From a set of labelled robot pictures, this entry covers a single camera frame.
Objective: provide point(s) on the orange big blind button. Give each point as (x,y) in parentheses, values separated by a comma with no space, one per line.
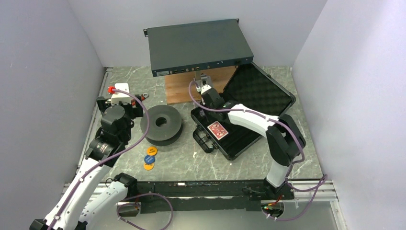
(152,151)

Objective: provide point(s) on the blue small blind button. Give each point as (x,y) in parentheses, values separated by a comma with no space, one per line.
(149,159)

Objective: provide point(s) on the black poker set case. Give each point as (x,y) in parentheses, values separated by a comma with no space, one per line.
(257,90)

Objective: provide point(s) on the orange dealer button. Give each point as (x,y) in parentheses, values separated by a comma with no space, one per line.
(148,166)

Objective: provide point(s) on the dark teal network switch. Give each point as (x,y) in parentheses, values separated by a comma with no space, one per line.
(189,47)

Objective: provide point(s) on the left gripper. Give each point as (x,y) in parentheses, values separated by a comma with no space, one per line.
(135,111)

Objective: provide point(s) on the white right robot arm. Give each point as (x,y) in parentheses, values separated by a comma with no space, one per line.
(284,138)

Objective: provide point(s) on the red playing card deck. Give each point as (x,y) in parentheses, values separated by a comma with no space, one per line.
(218,131)

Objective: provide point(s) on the black perforated filament spool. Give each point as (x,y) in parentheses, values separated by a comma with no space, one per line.
(163,125)

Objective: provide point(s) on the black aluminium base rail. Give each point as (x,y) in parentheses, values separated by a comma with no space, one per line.
(249,195)

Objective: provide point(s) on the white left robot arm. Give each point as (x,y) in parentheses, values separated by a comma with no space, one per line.
(74,211)

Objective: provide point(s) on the wooden base board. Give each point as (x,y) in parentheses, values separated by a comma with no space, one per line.
(176,85)

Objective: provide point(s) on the red handled adjustable wrench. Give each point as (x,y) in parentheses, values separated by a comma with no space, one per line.
(143,96)

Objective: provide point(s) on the grey metal stand bracket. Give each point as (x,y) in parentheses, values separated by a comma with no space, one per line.
(202,79)

